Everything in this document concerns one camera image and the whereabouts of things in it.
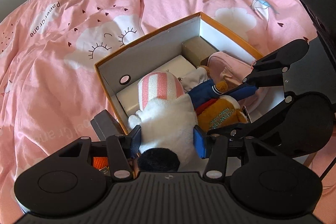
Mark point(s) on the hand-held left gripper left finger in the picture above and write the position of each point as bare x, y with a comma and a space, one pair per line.
135, 140

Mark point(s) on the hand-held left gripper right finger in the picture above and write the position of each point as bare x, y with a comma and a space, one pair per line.
199, 142

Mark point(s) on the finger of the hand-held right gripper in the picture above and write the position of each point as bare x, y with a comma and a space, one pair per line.
241, 91
262, 121

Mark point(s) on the pink pouch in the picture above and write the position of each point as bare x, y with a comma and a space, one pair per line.
231, 64

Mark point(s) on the brown bear plush toy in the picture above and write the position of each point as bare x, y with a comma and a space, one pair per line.
218, 113

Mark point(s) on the white plush toy striped hat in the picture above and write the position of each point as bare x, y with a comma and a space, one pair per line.
168, 119

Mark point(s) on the brown cardboard box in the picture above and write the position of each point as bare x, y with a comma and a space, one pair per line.
197, 50

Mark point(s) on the white cardboard box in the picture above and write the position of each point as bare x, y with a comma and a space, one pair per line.
173, 66

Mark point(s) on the orange cardboard box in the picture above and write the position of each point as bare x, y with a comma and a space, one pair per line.
157, 48

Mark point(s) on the dark grey box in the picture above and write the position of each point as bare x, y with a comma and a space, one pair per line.
105, 121

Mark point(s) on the orange knitted item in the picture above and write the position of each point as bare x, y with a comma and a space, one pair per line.
99, 162

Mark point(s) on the pink printed blanket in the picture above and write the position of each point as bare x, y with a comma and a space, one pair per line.
78, 3

